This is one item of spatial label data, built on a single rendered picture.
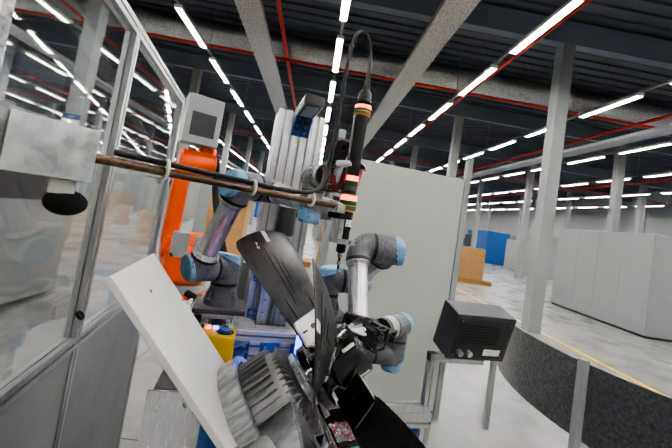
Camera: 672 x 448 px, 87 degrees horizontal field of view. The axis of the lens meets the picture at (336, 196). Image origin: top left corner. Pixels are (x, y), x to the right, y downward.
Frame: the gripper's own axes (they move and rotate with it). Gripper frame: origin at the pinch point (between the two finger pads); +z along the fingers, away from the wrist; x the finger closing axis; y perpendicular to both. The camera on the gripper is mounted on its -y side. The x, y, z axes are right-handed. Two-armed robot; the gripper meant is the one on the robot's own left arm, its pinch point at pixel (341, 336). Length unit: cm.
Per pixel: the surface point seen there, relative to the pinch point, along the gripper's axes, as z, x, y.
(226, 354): 11.8, 19.4, -33.2
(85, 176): 70, -34, 1
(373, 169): -151, -63, -106
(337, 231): 15.4, -30.5, 1.2
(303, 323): 22.7, -8.9, 3.6
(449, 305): -55, -7, 9
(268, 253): 27.5, -21.8, -8.1
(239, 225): -450, 103, -653
